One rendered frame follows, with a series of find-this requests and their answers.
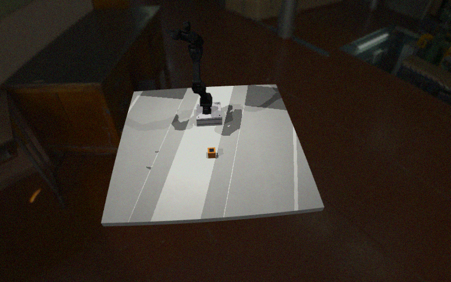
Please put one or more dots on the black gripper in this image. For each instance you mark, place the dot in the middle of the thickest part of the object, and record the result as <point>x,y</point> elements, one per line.
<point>178,34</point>

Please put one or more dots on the brown block with dark square face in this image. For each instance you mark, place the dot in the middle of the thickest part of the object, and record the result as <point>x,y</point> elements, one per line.
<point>211,152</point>

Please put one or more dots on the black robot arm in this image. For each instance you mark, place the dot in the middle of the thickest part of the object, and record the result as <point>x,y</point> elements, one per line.
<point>196,51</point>

